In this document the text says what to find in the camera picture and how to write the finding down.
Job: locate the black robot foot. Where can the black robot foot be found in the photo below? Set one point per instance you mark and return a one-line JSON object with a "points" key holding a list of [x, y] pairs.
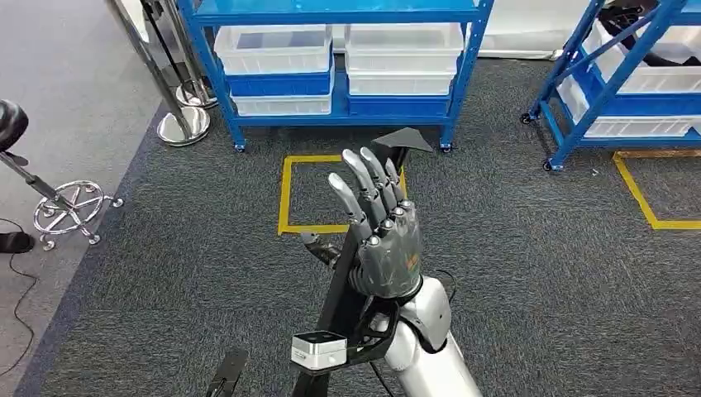
{"points": [[227, 375]]}

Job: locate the black shoe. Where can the black shoe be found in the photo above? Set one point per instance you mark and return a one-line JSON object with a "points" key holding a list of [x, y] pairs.
{"points": [[15, 242]]}

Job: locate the black stool with chrome base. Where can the black stool with chrome base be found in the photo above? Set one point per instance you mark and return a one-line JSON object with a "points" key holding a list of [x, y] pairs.
{"points": [[65, 211]]}

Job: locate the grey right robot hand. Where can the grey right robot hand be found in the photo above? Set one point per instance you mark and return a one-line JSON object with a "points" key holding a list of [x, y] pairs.
{"points": [[391, 257]]}

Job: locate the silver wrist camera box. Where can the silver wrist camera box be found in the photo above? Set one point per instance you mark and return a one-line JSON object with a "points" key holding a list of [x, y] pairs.
{"points": [[317, 350]]}

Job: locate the clear plastic bin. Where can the clear plastic bin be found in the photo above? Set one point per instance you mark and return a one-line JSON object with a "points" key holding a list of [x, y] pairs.
{"points": [[630, 127], [274, 55], [402, 55], [282, 105], [657, 79], [400, 84]]}

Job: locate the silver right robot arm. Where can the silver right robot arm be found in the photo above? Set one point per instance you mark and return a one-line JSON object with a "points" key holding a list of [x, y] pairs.
{"points": [[432, 361]]}

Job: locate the black plastic part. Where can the black plastic part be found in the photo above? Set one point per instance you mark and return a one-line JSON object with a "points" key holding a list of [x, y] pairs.
{"points": [[624, 19]]}

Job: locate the large blue metal shelf rack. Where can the large blue metal shelf rack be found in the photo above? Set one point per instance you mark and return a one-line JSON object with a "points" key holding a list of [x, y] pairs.
{"points": [[334, 11]]}

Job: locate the yellow floor tape square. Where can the yellow floor tape square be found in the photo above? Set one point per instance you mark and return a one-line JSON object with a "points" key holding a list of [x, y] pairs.
{"points": [[285, 192]]}

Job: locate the black camera bracket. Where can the black camera bracket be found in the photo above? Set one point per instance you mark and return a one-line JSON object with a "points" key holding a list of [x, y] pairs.
{"points": [[383, 337]]}

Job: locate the blue wheeled shelf rack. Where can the blue wheeled shelf rack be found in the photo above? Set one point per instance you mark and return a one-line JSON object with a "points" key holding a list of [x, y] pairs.
{"points": [[608, 87]]}

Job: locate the black plastic mounting plate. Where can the black plastic mounting plate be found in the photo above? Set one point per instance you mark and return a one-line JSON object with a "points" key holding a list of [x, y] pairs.
{"points": [[337, 307]]}

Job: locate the chrome stanchion post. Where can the chrome stanchion post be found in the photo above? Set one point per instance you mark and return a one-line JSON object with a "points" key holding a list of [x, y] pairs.
{"points": [[183, 126], [197, 96]]}

